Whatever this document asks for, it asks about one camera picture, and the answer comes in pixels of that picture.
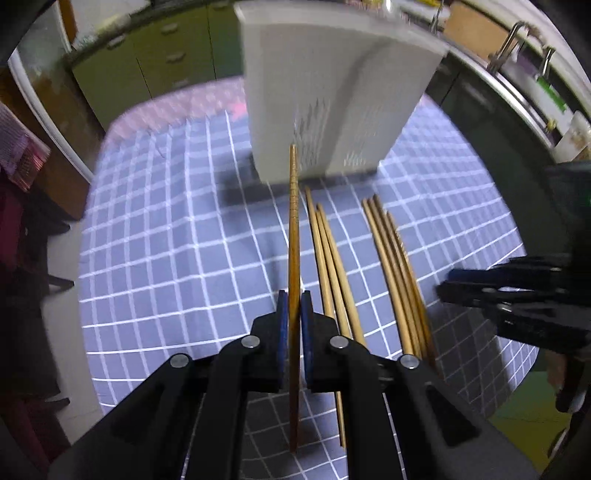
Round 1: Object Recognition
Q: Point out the brown cardboard box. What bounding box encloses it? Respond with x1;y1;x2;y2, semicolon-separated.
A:
443;2;505;52

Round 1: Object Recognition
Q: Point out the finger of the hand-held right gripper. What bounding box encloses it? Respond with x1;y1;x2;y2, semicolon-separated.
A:
436;284;574;320
445;257;570;291

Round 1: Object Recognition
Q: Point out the green kitchen cabinet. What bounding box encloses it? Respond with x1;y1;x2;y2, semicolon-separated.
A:
69;0;245;127

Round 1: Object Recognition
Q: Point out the white green bottle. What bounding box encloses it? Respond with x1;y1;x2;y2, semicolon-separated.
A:
534;73;570;112

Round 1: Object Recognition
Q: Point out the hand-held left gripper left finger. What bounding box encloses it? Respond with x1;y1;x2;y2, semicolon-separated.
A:
46;290;290;480

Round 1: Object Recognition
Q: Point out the red striped cloth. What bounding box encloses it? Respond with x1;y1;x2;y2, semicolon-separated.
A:
0;102;51;192

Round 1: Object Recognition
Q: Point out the dark kitchen counter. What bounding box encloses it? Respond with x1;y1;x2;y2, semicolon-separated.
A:
425;41;591;259

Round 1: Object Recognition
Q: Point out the white utensil holder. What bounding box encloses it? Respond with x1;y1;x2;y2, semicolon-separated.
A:
233;0;451;183

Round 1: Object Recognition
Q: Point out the dark wooden chopstick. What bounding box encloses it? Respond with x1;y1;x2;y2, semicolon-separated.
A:
287;144;301;457

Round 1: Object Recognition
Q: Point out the white cup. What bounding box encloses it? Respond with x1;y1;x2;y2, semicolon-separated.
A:
554;111;591;162

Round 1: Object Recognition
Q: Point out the dark chair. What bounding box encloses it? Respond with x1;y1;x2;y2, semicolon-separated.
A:
0;175;75;416

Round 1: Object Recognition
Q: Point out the blue checked tablecloth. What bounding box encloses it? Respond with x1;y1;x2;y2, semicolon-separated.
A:
78;99;541;480

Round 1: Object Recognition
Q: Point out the metal faucet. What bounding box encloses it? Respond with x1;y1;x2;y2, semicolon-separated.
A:
487;21;532;75

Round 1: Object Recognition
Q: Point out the person's right hand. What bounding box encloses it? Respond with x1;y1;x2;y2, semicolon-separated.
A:
548;355;570;396

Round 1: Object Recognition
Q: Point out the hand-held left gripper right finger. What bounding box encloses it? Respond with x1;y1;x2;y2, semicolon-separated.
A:
300;290;541;480

